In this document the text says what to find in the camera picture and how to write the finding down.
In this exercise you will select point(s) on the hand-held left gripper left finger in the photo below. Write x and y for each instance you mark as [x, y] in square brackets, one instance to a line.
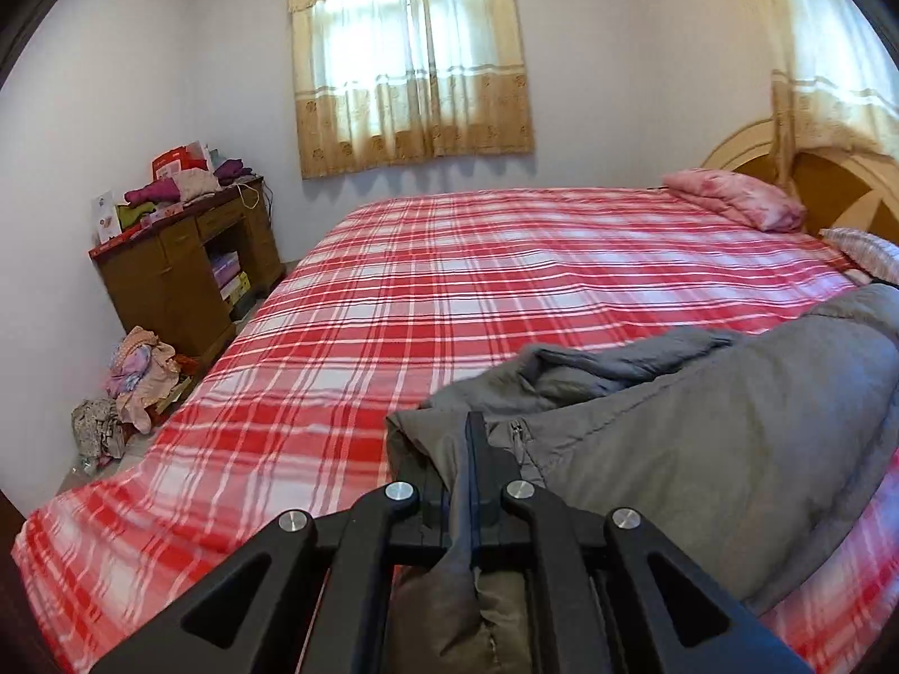
[393, 519]

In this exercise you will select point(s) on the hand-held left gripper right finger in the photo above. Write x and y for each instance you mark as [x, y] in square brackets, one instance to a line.
[534, 519]

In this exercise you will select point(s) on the grey puffer jacket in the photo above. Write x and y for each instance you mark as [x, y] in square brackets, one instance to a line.
[702, 449]

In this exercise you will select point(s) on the pile of pink clothes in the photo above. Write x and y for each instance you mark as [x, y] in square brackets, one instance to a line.
[147, 379]

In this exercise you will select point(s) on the purple folded clothes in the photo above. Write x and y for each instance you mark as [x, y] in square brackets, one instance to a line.
[232, 168]

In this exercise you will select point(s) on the bed with red plaid sheet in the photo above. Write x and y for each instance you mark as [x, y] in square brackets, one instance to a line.
[421, 281]

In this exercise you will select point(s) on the yellow box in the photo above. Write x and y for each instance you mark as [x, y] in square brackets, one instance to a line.
[237, 288]

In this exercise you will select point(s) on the purple box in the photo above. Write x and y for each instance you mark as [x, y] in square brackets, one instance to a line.
[226, 268]

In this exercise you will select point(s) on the floral grey cloth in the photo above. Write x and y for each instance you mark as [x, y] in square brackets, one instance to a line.
[98, 428]

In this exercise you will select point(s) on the brown wooden desk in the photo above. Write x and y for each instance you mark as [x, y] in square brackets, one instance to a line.
[147, 281]

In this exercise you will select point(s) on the pink floral pillow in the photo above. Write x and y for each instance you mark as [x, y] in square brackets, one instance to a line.
[737, 196]

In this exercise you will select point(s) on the pale pink folded cloth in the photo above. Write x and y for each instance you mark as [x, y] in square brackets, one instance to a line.
[196, 184]

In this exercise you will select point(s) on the green cloth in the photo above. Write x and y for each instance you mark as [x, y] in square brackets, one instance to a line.
[137, 216]

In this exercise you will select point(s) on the beige window curtain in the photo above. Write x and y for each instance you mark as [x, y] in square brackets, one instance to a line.
[421, 119]

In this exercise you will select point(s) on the magenta folded cloth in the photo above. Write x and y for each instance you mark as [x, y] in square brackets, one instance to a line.
[151, 193]

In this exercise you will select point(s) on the white printed card box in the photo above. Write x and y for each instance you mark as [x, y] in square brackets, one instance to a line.
[104, 217]

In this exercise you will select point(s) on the red box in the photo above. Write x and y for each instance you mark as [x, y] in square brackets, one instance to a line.
[172, 161]

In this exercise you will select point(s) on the striped pillow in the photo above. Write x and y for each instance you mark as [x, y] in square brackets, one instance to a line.
[867, 249]

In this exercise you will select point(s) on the wooden headboard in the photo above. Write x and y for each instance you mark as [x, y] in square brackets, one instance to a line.
[822, 182]

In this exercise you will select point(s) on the beige side curtain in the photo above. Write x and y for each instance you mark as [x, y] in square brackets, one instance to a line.
[829, 49]

